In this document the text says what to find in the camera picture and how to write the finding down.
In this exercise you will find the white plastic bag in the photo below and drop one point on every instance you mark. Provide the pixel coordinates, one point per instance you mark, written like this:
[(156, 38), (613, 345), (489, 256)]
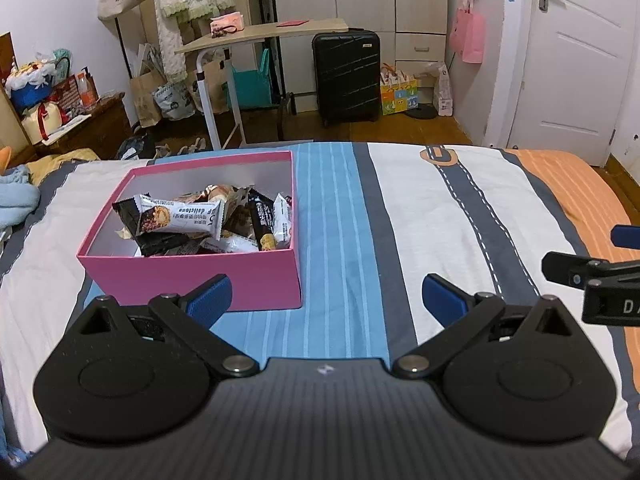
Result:
[(442, 97)]

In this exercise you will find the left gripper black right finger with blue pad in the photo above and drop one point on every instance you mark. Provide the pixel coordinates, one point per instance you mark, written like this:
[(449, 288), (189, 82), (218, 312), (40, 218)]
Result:
[(464, 318)]

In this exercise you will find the white door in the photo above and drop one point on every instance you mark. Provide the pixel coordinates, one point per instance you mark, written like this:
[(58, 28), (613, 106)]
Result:
[(575, 76)]

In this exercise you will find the black tofu snack packet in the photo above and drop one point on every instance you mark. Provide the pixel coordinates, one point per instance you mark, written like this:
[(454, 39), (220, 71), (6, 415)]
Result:
[(261, 213)]

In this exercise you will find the colourful gift box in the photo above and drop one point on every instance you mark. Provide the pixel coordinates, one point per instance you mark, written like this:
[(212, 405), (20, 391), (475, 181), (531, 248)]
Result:
[(398, 91)]

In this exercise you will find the black suitcase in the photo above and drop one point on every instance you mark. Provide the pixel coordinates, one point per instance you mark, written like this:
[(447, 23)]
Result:
[(347, 73)]

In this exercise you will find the brown paper bag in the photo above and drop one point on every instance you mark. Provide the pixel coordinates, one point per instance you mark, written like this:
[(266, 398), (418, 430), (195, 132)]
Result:
[(142, 88)]

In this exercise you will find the pink hanging gift bag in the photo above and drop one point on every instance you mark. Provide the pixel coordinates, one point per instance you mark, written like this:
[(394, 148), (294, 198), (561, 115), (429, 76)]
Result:
[(468, 33)]

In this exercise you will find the dark wooden nightstand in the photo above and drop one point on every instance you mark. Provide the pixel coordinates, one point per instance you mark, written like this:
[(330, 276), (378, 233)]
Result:
[(103, 132)]

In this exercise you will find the pink pouch on desk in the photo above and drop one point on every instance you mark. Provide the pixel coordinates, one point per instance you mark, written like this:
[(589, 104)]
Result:
[(227, 24)]

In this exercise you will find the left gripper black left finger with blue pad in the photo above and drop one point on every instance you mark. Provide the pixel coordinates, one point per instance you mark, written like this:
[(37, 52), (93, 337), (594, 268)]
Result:
[(191, 316)]

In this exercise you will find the large noodle snack bag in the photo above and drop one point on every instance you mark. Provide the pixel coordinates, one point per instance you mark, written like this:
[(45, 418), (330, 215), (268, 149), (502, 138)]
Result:
[(229, 194)]

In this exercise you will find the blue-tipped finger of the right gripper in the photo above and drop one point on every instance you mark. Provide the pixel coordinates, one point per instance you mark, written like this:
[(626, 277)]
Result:
[(626, 237)]

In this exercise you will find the white snack bar wrapper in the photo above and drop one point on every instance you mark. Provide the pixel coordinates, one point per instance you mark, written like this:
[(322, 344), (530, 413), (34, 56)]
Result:
[(198, 218)]

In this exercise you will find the striped bed cover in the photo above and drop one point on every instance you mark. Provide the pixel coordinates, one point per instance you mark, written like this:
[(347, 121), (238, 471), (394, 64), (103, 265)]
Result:
[(372, 221)]

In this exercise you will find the light blue blanket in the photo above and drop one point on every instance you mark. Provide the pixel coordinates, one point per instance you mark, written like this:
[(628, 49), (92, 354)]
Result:
[(18, 197)]

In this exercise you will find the teal tote bag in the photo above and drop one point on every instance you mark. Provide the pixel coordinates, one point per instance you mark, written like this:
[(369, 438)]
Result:
[(253, 87)]

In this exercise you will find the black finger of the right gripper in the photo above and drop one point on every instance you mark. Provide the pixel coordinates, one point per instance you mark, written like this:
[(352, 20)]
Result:
[(611, 290)]

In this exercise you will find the pink cardboard box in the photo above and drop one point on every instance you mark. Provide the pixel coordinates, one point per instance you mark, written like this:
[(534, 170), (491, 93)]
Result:
[(260, 281)]

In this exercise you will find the wooden rolling desk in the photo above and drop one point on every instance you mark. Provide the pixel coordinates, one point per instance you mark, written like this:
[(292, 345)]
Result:
[(251, 34)]

